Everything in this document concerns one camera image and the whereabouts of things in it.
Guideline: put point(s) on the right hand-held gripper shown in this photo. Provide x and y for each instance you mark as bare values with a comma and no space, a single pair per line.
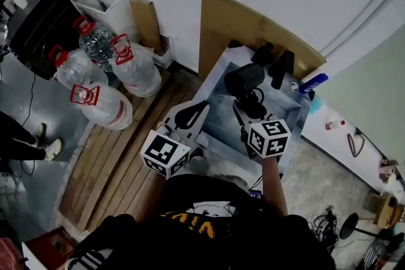
269,137

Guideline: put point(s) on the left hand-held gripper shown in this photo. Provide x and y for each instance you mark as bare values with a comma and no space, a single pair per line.
164,151

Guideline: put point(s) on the white rectangular sink basin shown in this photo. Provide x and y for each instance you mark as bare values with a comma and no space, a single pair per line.
221,117

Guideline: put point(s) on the black hair dryer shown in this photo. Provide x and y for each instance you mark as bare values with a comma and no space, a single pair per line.
245,79

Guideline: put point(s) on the person's right forearm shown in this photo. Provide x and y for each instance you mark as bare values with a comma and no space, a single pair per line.
273,183

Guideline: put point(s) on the round metal plug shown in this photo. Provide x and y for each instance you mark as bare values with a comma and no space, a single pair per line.
294,85

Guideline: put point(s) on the black rectangular bottle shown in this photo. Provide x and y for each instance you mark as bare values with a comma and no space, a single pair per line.
281,68

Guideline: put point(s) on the blue bath sponge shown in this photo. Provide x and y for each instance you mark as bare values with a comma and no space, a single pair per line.
314,104

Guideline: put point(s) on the black pump bottle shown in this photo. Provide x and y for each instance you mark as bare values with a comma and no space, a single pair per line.
262,53

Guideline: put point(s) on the blue bottle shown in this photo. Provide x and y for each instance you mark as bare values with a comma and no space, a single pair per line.
313,82

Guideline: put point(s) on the person's grey shoe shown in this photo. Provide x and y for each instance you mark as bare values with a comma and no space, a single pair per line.
228,179

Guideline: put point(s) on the wooden pallet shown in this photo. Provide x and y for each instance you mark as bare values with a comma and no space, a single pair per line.
126,151

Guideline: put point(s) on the clear water jug red cap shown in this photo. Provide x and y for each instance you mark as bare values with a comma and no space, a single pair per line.
136,69
104,107
76,69

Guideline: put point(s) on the small blue device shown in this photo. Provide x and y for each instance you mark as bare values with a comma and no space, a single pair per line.
254,194

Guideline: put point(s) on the small white bottle red cap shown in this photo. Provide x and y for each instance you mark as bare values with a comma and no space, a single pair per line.
335,125

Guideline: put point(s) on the white long shelf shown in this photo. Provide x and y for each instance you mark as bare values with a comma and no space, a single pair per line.
341,148

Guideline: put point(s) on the large brown cardboard sheet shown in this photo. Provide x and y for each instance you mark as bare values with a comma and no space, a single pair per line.
234,22

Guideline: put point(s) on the white roller blind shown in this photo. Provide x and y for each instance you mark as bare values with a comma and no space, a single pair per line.
364,85

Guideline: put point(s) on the ribbed clear water jug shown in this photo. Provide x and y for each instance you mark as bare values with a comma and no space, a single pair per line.
95,44

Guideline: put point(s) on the person's black printed shirt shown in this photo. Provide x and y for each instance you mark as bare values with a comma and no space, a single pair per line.
196,246

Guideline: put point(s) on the white box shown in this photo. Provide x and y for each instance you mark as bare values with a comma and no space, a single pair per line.
107,15

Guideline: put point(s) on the pink object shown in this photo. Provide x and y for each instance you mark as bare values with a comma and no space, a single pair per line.
387,170

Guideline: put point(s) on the black round stand base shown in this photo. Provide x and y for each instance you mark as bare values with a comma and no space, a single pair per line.
348,226

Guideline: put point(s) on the wooden stool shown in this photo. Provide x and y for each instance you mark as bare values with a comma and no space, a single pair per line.
384,208

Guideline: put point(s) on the black white striped garment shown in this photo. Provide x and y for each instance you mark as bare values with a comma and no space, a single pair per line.
88,257

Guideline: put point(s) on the black cabinet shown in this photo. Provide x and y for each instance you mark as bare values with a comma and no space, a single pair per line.
41,28

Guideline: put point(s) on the red brown box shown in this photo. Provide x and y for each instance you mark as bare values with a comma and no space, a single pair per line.
50,246

